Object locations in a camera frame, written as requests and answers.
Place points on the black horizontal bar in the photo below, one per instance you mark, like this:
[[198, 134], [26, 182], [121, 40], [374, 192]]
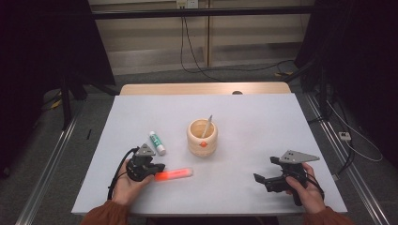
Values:
[[219, 12]]

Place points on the white wall socket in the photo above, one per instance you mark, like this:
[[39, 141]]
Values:
[[187, 3]]

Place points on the black metal stand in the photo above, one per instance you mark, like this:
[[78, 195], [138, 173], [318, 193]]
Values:
[[66, 106], [322, 93]]

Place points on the wooden pen holder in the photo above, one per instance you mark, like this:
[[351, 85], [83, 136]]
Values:
[[202, 149]]

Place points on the yellow floor tape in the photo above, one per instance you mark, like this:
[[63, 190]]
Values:
[[283, 74], [56, 104]]

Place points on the white table mat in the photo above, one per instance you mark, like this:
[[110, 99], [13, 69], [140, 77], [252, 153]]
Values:
[[250, 118]]

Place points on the black curtain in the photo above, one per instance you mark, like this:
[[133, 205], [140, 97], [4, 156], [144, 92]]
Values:
[[359, 62], [37, 56]]

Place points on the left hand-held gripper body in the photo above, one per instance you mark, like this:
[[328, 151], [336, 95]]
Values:
[[140, 165]]

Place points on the small black floor strip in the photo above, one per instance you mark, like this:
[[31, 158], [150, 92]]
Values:
[[89, 134]]

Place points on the orange highlighter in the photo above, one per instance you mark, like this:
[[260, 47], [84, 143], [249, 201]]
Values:
[[176, 174]]

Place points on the person's right hand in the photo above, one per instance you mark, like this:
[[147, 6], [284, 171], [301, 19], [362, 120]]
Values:
[[313, 197]]

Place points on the silver pen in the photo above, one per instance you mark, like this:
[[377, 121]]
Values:
[[207, 126]]

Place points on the person's left hand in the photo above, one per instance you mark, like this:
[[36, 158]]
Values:
[[126, 190]]

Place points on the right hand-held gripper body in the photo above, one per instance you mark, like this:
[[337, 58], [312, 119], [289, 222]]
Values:
[[289, 175]]

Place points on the wooden table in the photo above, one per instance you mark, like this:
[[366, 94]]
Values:
[[187, 88]]

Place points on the white power strip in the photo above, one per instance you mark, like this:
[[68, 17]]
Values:
[[344, 136]]

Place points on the white and green glue stick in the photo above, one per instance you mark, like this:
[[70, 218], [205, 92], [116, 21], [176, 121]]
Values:
[[157, 143]]

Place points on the aluminium floor rail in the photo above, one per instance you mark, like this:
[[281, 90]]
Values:
[[47, 175], [350, 168]]

